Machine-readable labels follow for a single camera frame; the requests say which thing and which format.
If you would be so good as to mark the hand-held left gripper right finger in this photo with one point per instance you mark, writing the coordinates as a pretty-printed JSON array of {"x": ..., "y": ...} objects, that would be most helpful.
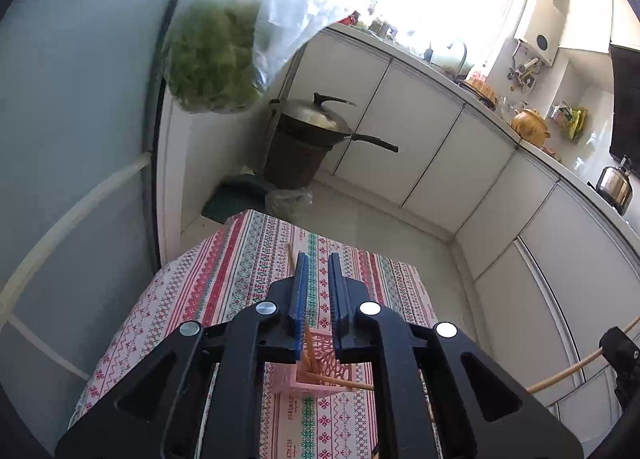
[{"x": 334, "y": 304}]

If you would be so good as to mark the row of countertop jars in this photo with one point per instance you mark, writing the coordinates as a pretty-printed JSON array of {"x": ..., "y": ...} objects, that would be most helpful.
[{"x": 375, "y": 21}]

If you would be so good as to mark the pink plastic utensil basket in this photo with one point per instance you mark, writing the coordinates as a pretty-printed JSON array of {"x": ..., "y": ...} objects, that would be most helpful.
[{"x": 325, "y": 381}]

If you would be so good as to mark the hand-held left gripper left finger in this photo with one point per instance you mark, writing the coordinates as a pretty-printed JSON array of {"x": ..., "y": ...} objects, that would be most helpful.
[{"x": 301, "y": 309}]

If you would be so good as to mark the dark wok with lid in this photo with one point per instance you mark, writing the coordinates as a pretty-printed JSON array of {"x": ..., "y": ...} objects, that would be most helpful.
[{"x": 310, "y": 121}]

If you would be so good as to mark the clear plastic bag with vegetables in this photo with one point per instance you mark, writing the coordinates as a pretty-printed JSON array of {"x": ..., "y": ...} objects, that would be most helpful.
[{"x": 290, "y": 201}]

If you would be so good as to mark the wooden chopstick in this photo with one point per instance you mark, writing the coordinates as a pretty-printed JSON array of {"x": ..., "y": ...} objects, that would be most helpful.
[
  {"x": 311, "y": 351},
  {"x": 357, "y": 385},
  {"x": 565, "y": 373}
]

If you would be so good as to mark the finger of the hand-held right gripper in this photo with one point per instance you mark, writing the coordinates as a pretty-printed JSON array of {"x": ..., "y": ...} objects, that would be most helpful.
[{"x": 622, "y": 364}]

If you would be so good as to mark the black range hood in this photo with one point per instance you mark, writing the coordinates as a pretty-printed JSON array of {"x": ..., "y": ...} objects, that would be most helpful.
[{"x": 627, "y": 104}]

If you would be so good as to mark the steel kettle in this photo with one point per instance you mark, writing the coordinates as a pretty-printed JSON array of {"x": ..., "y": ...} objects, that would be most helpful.
[{"x": 615, "y": 186}]

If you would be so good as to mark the white wall cabinet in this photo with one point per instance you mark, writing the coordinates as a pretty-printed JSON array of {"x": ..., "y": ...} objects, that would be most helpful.
[{"x": 587, "y": 14}]

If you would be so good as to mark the curved metal faucet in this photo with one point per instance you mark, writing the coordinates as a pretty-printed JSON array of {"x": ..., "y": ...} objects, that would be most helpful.
[{"x": 462, "y": 51}]

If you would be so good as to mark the pale green kettle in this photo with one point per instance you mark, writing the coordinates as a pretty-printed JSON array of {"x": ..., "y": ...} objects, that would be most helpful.
[{"x": 442, "y": 61}]

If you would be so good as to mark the yellow clay pot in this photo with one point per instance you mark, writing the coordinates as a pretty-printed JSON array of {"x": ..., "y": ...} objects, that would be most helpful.
[{"x": 530, "y": 126}]

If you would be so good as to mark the brown bin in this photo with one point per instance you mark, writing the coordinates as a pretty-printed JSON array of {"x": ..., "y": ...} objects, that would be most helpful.
[{"x": 292, "y": 159}]

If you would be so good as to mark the wicker basket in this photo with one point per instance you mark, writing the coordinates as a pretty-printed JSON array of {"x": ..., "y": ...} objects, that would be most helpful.
[{"x": 482, "y": 89}]

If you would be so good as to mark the plastic bag of greens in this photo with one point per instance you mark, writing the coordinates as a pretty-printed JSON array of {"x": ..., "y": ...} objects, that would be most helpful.
[{"x": 210, "y": 54}]

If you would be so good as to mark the white kitchen cabinets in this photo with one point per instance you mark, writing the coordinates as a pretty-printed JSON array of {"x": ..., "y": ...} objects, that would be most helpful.
[{"x": 425, "y": 139}]

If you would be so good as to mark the patterned red green tablecloth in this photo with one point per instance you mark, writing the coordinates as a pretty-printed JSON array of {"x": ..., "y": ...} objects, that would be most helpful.
[{"x": 225, "y": 264}]

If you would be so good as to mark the white water heater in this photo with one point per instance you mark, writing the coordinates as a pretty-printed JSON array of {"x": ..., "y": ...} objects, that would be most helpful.
[{"x": 540, "y": 24}]

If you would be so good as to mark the green yellow packet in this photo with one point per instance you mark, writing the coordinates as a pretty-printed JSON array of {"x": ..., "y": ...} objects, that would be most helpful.
[{"x": 572, "y": 121}]

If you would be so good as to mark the frosted glass door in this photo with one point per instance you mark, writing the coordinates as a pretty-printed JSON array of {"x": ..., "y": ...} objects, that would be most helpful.
[{"x": 75, "y": 114}]

